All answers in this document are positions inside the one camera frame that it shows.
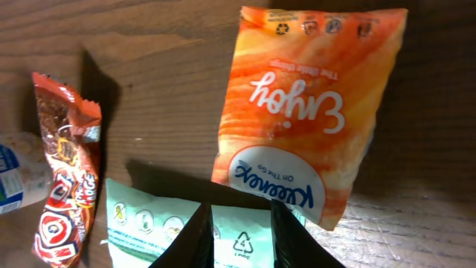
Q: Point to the orange tissue pack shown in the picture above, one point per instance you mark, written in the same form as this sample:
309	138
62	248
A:
301	103

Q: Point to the teal wet wipes pack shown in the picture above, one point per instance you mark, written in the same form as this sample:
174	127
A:
141	227

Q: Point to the green lid jar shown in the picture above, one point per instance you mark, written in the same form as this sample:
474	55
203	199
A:
26	176

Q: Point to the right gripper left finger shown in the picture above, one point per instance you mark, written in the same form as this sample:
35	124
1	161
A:
194	246

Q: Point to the red chocolate bar wrapper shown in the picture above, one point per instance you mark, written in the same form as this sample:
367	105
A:
70	128

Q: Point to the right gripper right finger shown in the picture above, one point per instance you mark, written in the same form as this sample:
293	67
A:
294	247

